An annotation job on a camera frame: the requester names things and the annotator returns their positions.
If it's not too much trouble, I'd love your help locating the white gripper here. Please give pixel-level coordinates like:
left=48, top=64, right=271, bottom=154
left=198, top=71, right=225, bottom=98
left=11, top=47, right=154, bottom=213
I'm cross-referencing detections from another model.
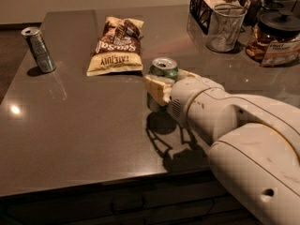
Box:
left=143, top=69, right=225, bottom=132

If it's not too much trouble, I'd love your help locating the green soda can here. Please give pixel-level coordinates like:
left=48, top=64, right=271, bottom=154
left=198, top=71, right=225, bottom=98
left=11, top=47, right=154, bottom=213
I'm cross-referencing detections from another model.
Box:
left=147, top=57, right=178, bottom=113

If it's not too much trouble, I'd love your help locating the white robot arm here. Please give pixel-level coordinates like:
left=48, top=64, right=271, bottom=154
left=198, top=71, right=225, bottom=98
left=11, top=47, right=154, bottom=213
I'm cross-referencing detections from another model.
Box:
left=144, top=70, right=300, bottom=225

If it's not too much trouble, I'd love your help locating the slim silver can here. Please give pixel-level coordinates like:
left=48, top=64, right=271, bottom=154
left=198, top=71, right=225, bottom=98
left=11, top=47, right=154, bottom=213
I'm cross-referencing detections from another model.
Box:
left=21, top=26, right=56, bottom=73

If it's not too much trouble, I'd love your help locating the brown chip bag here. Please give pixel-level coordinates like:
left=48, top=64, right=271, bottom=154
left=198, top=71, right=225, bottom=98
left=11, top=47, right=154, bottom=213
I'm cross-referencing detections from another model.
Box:
left=86, top=16, right=143, bottom=77

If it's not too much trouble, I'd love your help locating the snack jar with black lid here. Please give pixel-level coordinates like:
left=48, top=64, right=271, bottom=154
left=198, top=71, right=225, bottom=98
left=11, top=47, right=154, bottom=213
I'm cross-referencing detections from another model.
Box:
left=246, top=9, right=300, bottom=67

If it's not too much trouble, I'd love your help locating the dark snack jar behind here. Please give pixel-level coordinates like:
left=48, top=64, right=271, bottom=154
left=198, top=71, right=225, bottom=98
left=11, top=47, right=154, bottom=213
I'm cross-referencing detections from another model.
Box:
left=246, top=0, right=264, bottom=25

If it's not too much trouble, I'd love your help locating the wire mesh cup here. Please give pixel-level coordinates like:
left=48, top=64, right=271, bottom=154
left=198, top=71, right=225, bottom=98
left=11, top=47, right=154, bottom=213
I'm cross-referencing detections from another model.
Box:
left=206, top=3, right=247, bottom=53

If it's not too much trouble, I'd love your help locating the black wire napkin holder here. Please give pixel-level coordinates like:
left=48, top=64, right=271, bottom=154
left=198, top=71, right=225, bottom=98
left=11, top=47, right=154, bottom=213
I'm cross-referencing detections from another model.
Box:
left=189, top=0, right=250, bottom=34

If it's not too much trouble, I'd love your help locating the black drawer handle left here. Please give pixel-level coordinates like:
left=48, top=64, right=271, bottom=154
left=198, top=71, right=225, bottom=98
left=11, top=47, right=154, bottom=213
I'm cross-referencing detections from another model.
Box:
left=111, top=197, right=145, bottom=214

